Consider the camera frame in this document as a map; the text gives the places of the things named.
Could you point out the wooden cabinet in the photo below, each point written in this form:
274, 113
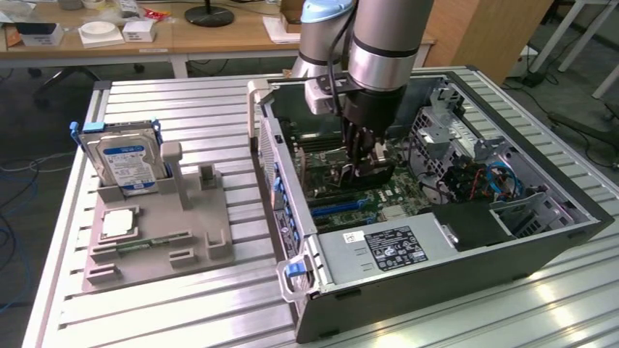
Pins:
489, 36

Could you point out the black round lamp base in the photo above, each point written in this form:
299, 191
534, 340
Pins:
209, 16

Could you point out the silver power supply unit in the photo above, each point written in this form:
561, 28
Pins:
338, 255

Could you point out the white labelled box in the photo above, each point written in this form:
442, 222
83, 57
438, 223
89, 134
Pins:
141, 30

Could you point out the white box round lid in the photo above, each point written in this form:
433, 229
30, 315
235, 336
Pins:
99, 34

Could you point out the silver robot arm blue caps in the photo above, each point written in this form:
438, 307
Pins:
382, 43

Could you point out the silver CPU chip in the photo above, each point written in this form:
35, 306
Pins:
118, 224

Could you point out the white device red dot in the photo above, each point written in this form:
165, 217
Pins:
525, 63

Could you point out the black RAM slot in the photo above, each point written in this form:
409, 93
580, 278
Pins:
318, 138
334, 195
317, 134
321, 142
322, 146

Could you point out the white box black top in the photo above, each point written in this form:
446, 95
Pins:
43, 38

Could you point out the orange flat packet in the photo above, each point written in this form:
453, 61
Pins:
10, 38

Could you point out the silver chipset heatsink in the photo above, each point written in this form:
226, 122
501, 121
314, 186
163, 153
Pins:
395, 212

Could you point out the silver disk bay cage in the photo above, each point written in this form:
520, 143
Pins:
441, 145

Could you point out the grey parts rack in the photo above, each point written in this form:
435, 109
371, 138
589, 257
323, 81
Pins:
194, 224

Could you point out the black expansion slot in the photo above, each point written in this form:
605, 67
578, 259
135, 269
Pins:
338, 200

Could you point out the wooden desk white frame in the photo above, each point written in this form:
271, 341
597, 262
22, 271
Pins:
218, 40

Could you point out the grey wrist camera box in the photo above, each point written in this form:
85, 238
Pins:
322, 98

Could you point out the green GPU card with bracket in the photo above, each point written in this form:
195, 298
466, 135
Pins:
367, 177

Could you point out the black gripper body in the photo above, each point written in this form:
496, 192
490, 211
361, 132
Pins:
370, 108

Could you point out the brown cardboard box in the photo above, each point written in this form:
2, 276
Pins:
290, 14

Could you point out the black power brick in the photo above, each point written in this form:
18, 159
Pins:
534, 79

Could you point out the hard disk with blue label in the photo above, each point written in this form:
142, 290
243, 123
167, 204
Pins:
123, 163

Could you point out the white paper stack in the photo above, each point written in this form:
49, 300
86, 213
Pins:
281, 32

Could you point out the grey cup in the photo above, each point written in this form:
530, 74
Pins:
71, 4

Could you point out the black office chair base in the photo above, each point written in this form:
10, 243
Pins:
63, 78

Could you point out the blue disk caddy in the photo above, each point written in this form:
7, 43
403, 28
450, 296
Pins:
94, 127

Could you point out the CPU socket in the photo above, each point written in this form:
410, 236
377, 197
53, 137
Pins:
334, 155

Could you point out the black and silver PC case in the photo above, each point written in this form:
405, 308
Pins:
435, 290

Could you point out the red packet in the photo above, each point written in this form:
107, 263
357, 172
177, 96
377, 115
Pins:
157, 15

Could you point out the white table frame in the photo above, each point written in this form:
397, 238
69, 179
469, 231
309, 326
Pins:
557, 36

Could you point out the green RAM stick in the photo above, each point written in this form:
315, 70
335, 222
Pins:
145, 245

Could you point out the black floor stand base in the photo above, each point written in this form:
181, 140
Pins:
585, 128

